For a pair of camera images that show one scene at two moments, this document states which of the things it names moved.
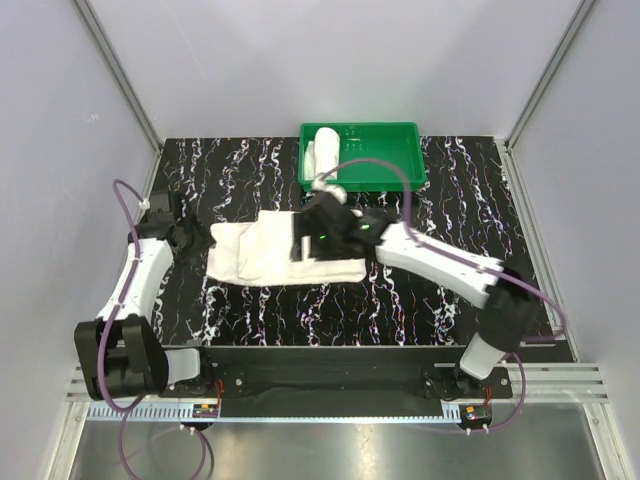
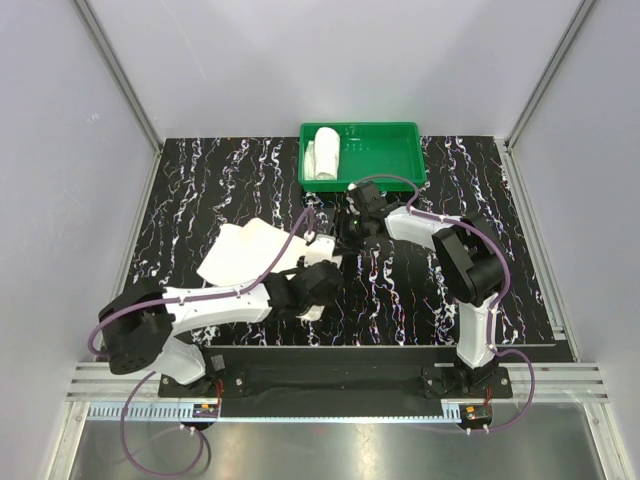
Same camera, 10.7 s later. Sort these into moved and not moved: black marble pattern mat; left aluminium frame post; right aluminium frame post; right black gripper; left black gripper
Moved: right black gripper; left black gripper
Not moved: right aluminium frame post; black marble pattern mat; left aluminium frame post
